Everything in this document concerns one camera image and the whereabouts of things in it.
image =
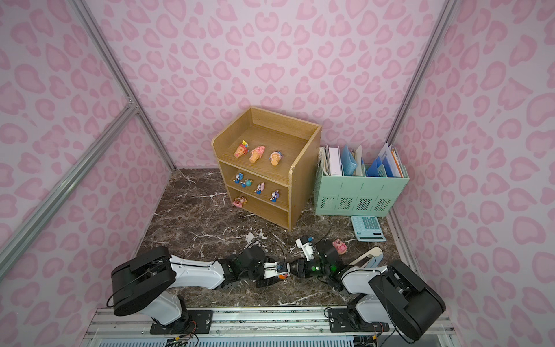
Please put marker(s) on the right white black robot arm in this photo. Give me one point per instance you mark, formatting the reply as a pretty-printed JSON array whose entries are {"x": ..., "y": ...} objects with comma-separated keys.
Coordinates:
[{"x": 384, "y": 295}]

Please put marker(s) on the mint green file organizer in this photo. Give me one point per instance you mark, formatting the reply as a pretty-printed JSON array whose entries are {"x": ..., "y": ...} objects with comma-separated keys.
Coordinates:
[{"x": 356, "y": 195}]

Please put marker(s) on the mint green calculator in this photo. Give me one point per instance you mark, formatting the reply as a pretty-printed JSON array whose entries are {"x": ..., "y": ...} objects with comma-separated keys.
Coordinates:
[{"x": 367, "y": 229}]

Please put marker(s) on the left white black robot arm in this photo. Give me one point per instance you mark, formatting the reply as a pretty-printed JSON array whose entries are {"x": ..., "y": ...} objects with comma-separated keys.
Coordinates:
[{"x": 141, "y": 285}]

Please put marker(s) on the wooden three-tier shelf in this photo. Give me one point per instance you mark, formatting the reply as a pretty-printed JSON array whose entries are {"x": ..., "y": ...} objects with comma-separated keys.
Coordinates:
[{"x": 294, "y": 176}]

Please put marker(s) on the white blue stapler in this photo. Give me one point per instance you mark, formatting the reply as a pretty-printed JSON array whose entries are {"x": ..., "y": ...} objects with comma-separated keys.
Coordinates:
[{"x": 370, "y": 259}]

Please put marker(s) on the blue pink pig figure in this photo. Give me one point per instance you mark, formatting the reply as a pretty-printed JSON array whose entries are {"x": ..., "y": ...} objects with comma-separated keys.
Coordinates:
[{"x": 260, "y": 188}]

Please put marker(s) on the sprinkled ice cream cone toy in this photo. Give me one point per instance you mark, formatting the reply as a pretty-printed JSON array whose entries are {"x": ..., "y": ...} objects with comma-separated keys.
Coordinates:
[{"x": 242, "y": 149}]

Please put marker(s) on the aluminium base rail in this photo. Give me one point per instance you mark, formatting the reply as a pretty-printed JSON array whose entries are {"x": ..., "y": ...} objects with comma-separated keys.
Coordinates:
[{"x": 242, "y": 326}]

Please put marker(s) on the pink round toy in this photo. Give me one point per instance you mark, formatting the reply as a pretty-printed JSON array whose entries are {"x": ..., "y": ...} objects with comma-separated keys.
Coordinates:
[{"x": 340, "y": 246}]

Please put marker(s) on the papers and folders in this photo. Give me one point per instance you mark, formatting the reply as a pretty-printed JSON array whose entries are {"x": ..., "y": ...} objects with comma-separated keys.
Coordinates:
[{"x": 342, "y": 161}]

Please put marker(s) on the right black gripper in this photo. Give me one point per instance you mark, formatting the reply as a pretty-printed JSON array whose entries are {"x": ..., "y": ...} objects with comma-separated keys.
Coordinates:
[{"x": 297, "y": 267}]

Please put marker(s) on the small purple figure toy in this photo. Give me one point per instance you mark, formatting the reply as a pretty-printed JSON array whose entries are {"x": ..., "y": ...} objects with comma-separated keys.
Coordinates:
[{"x": 275, "y": 196}]

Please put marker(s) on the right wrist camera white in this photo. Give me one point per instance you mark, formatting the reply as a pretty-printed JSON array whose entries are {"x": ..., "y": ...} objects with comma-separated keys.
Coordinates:
[{"x": 307, "y": 247}]

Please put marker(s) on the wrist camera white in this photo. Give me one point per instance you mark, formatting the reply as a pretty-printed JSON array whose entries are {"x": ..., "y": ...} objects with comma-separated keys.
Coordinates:
[
  {"x": 273, "y": 269},
  {"x": 307, "y": 247}
]

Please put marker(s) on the small blue figure toy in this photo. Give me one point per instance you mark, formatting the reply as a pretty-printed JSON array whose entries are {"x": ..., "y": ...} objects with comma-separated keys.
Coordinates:
[{"x": 238, "y": 178}]

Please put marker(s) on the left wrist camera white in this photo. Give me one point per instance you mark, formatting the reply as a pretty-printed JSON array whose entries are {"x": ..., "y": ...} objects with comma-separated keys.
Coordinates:
[{"x": 273, "y": 269}]

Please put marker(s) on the pink ice cream cone toy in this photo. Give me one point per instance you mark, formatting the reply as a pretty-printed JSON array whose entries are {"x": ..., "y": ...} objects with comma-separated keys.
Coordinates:
[{"x": 256, "y": 154}]

